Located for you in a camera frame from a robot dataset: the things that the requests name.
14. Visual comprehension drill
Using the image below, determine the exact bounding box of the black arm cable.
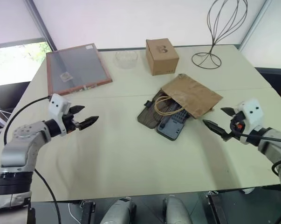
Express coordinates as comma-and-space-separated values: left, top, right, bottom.
3, 95, 62, 224
235, 131, 281, 176

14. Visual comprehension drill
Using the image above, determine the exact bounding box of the dark window frame post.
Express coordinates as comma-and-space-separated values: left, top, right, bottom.
23, 0, 58, 51

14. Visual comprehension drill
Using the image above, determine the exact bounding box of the wood-framed mesh screen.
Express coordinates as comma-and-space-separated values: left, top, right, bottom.
46, 42, 114, 96

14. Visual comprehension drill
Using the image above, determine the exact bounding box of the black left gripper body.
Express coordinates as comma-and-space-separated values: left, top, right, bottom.
62, 111, 83, 134

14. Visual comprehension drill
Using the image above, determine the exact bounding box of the brown cardboard box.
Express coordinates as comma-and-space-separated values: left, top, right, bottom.
145, 38, 180, 77

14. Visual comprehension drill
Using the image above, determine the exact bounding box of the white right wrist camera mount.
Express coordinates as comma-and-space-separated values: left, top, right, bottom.
235, 98, 264, 132

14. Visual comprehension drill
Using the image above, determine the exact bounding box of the black wire hat stand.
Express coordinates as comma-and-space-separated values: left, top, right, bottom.
191, 0, 248, 69

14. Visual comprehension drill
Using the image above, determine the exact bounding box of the black metal bracket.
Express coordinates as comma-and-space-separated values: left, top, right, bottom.
79, 199, 96, 224
205, 190, 227, 224

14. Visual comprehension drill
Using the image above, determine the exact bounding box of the brown paper bag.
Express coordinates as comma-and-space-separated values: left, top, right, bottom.
155, 73, 224, 119

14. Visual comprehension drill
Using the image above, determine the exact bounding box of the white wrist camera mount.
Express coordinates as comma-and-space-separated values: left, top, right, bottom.
48, 93, 72, 137
235, 98, 264, 132

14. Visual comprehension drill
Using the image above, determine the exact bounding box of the clear plastic container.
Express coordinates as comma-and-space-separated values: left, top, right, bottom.
114, 50, 140, 70

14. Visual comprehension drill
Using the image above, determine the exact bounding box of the grey rounded robot leg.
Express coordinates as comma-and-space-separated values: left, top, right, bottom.
100, 197, 137, 224
163, 195, 192, 224

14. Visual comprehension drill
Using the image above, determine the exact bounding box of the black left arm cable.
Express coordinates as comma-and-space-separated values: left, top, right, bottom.
3, 95, 62, 224

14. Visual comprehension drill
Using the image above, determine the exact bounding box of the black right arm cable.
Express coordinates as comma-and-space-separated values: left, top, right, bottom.
235, 131, 281, 176

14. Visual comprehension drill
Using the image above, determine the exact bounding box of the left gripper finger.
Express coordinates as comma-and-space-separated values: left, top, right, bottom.
78, 115, 100, 131
69, 105, 86, 115

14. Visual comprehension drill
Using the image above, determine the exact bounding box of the small clear plastic packet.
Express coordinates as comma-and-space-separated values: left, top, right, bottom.
60, 72, 74, 82

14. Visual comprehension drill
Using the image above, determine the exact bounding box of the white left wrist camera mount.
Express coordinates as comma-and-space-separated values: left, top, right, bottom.
48, 93, 72, 137

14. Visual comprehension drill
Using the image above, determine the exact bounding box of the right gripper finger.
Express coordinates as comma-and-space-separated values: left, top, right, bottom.
202, 119, 234, 142
220, 107, 237, 117

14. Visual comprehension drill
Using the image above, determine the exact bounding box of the grey tool case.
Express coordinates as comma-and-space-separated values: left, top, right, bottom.
137, 89, 190, 141

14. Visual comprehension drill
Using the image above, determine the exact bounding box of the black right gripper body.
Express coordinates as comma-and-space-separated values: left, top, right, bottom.
229, 111, 246, 141

